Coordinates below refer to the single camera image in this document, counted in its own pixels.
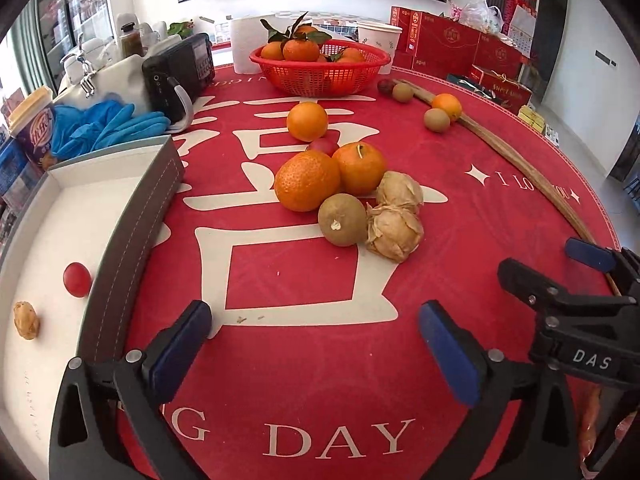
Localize grey box with white inside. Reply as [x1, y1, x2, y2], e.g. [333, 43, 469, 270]
[0, 135, 186, 480]

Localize checkered cloth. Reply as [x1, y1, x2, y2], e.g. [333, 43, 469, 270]
[310, 19, 359, 42]

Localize black radio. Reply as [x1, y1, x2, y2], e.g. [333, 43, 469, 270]
[142, 32, 216, 133]

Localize bumpy-skinned orange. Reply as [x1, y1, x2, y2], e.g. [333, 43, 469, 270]
[273, 150, 342, 213]

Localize wall calendar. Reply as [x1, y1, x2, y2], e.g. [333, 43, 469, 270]
[508, 4, 537, 59]

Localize white handbag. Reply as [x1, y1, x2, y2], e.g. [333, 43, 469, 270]
[52, 34, 182, 111]

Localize papery brown husked fruit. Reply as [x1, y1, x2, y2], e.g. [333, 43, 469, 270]
[376, 170, 425, 215]
[365, 203, 425, 263]

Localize long wooden stick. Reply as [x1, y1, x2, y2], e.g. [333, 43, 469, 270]
[392, 78, 622, 297]

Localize milk tea cup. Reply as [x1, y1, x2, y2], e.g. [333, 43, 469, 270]
[8, 86, 57, 170]

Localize dark green gift bag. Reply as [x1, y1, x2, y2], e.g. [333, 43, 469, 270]
[446, 74, 493, 99]

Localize red plastic basket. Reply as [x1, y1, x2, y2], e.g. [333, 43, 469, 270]
[249, 40, 392, 98]

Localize clear plastic bag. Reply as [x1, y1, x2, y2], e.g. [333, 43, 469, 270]
[449, 0, 504, 36]

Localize red fruit box with handle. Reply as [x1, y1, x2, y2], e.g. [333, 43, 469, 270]
[469, 64, 534, 114]

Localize orange with stem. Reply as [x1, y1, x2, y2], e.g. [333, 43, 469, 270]
[332, 142, 388, 197]

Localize glass door cabinet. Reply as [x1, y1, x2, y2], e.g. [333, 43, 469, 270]
[10, 0, 113, 91]

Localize brown jar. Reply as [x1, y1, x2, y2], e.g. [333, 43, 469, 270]
[118, 22, 146, 59]

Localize white paper towel roll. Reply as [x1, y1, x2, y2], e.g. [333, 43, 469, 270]
[230, 12, 282, 76]

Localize large red gift box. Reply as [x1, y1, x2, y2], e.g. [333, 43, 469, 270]
[407, 10, 482, 79]

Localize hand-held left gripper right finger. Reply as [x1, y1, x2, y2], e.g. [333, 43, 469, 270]
[419, 301, 583, 480]

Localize yellow carton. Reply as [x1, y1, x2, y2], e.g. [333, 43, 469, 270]
[517, 105, 549, 134]

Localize pile of leafy mandarins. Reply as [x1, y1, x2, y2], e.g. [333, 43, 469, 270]
[260, 12, 367, 66]

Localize printed red tablecloth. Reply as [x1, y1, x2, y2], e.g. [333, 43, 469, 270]
[117, 62, 626, 480]

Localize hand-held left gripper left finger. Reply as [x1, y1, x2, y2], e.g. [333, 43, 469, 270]
[48, 300, 213, 480]

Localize walnut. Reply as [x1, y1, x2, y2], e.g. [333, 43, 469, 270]
[13, 301, 41, 341]

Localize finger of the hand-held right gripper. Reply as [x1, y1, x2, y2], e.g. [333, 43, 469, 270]
[497, 258, 638, 313]
[566, 238, 640, 291]

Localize blue rubber gloves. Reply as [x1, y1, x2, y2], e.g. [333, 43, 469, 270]
[50, 100, 173, 161]

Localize stack of paper cups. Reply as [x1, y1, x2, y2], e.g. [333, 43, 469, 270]
[357, 22, 403, 59]

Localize smooth orange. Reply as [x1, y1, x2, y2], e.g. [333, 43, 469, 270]
[286, 101, 329, 143]
[431, 93, 463, 123]

